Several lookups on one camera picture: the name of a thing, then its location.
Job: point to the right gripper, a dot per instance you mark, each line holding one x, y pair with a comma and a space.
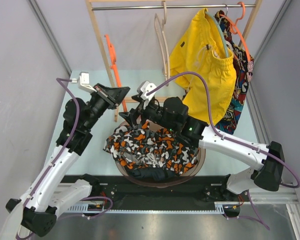
140, 109

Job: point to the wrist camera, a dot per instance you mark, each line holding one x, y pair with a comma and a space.
145, 90
83, 82

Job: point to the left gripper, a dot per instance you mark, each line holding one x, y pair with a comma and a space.
113, 96

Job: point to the translucent pink laundry basket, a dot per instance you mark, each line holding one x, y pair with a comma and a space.
168, 182

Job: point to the metal hanging rod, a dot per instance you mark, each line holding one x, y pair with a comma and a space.
155, 7

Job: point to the colourful patterned shorts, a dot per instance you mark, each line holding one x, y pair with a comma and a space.
244, 74

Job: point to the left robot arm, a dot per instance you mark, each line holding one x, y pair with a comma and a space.
38, 209

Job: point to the orange black camouflage shorts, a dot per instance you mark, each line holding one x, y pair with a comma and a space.
141, 148

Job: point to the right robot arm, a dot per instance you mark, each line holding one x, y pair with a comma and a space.
265, 161

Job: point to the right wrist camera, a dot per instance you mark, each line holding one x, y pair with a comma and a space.
145, 90

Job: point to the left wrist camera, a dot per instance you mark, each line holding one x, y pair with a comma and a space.
83, 82

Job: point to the beige wooden hanger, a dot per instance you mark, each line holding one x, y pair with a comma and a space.
159, 27

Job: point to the teal hanger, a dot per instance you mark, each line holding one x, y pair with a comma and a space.
225, 47

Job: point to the orange hanger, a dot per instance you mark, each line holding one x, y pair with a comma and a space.
235, 30
113, 59

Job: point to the dark navy shorts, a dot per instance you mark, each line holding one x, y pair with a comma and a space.
153, 173

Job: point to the white cable duct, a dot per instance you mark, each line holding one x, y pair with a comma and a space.
83, 208

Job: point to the yellow shorts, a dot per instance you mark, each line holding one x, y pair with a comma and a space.
210, 76

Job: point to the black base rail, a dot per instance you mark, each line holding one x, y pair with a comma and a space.
198, 193

